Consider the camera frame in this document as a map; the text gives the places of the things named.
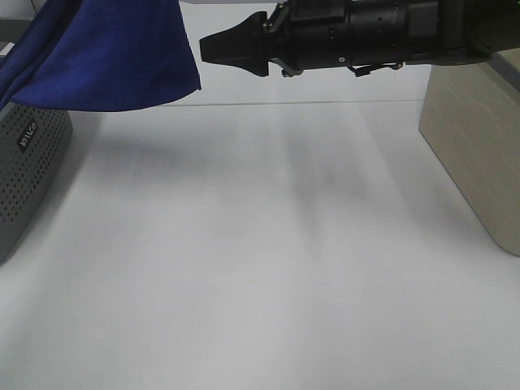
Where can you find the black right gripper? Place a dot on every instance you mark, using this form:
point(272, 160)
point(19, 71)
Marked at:
point(298, 36)

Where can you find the blue microfiber towel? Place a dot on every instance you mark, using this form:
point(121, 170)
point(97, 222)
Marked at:
point(101, 56)

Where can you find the grey perforated plastic basket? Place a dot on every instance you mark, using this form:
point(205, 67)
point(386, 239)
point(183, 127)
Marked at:
point(33, 144)

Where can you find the beige plastic storage basket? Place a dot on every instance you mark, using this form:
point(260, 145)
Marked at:
point(470, 120)

